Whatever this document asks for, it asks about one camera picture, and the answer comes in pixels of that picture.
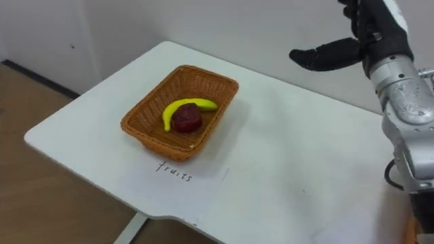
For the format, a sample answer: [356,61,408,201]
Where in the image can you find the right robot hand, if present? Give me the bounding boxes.
[288,0,415,79]

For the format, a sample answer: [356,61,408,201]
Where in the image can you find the white desk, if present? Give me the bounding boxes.
[23,41,421,244]

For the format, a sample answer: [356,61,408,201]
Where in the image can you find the dark red fruit soft toy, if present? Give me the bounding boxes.
[171,102,203,134]

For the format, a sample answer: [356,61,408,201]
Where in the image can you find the yellow banana soft toy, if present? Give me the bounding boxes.
[161,98,218,132]

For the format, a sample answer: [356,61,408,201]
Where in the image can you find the brown wicker basket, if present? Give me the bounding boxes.
[120,64,239,162]

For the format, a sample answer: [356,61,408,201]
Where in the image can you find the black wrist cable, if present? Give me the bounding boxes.
[384,158,406,191]

